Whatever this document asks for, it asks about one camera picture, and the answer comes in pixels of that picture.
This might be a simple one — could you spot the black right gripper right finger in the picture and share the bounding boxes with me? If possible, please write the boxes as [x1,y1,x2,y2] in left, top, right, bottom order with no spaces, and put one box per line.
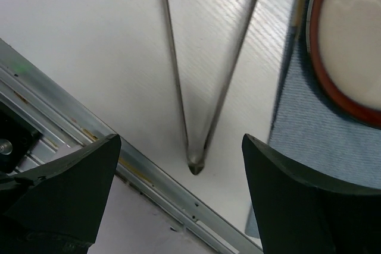
[242,134,380,253]

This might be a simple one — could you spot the aluminium table edge rail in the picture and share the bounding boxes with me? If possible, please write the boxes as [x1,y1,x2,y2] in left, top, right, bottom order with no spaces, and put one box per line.
[1,42,262,253]

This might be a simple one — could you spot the metal tongs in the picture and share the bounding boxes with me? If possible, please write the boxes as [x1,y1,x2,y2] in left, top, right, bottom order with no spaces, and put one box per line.
[163,0,258,175]

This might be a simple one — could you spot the blue-grey cloth placemat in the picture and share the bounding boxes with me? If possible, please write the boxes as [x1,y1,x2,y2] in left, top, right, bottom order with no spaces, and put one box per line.
[245,0,381,239]

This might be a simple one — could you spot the round red-rimmed plate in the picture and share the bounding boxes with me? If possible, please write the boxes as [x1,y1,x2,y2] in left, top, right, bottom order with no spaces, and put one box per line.
[306,0,380,128]

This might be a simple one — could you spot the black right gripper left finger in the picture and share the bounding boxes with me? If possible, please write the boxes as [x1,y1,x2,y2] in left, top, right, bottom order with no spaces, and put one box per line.
[1,134,121,253]

